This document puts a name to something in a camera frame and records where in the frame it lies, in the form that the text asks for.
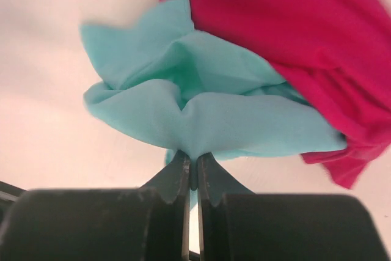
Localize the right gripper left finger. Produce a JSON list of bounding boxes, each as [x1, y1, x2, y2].
[[1, 152, 190, 260]]

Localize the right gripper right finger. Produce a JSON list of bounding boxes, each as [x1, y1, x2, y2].
[[197, 154, 389, 260]]

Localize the teal t shirt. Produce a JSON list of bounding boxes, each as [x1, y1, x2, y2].
[[79, 0, 347, 161]]

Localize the magenta t shirt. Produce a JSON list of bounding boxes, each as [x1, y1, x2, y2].
[[190, 0, 390, 188]]

